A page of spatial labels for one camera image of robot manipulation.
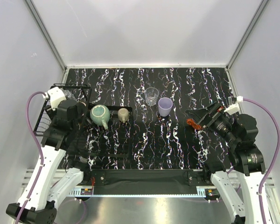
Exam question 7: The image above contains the grey cable duct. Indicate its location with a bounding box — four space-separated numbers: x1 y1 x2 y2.
67 187 206 198

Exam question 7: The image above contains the green glazed ceramic mug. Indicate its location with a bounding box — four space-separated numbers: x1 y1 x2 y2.
90 105 111 130

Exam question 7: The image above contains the small clear glass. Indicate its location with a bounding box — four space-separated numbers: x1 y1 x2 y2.
63 90 77 101

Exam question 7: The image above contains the black wire dish rack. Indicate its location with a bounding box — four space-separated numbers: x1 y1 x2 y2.
34 84 134 160

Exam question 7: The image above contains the orange black mug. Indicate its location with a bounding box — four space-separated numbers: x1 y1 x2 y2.
187 119 203 131

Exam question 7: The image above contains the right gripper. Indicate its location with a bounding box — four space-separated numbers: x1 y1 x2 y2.
185 101 239 146

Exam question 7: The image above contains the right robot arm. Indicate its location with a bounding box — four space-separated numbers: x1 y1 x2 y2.
186 103 273 224

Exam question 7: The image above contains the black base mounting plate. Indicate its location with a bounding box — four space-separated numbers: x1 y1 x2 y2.
91 169 214 191

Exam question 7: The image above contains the tall clear glass tumbler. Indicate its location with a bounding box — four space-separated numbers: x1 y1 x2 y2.
144 87 159 106

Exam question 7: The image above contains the lilac plastic cup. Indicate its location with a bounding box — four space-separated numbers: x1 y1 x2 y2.
158 98 173 117

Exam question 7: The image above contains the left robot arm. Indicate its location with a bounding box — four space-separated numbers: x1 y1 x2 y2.
6 99 91 224

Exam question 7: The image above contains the small beige mug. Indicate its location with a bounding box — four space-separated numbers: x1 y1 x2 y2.
118 108 129 123

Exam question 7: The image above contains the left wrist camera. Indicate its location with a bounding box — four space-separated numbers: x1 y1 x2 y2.
42 87 66 111

